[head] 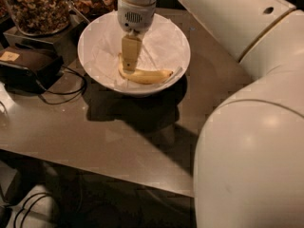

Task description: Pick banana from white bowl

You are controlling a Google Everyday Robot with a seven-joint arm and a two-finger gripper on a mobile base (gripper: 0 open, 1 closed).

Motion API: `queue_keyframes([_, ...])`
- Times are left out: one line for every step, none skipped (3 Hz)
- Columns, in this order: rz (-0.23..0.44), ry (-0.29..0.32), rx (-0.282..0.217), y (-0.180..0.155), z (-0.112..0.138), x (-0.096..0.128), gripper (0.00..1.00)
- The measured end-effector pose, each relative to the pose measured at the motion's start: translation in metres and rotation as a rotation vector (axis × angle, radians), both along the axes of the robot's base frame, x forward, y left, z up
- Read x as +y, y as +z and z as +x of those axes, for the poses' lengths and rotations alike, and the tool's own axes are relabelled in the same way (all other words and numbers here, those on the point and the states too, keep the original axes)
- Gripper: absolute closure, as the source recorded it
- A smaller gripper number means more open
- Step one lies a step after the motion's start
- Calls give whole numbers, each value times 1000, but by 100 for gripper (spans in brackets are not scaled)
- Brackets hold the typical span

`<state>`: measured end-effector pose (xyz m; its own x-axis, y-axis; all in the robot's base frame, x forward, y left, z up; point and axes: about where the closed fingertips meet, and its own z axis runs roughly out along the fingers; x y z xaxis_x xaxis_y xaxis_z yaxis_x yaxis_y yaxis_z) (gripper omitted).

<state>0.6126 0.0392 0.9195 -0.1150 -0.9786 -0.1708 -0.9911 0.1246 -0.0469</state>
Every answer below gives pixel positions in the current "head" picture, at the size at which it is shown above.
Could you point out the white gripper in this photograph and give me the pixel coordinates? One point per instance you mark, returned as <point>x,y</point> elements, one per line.
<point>137,17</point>

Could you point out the yellow banana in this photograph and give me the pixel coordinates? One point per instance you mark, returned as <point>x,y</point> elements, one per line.
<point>143,77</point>

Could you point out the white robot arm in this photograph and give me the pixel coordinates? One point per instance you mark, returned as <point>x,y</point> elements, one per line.
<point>249,161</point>

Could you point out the white bowl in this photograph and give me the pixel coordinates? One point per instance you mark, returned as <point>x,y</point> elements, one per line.
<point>95,41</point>

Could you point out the white paper liner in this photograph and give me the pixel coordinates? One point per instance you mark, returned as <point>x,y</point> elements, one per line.
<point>164,45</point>

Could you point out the dark metal jar stand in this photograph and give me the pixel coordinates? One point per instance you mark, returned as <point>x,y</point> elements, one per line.
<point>64,43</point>

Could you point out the glass jar of nuts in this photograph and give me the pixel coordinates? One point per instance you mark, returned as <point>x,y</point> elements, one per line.
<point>39,17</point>

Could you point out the black device with label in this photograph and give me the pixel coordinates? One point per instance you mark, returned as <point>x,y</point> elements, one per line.
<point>28,69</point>

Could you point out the white object under table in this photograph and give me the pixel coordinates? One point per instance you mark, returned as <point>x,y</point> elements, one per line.
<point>38,209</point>

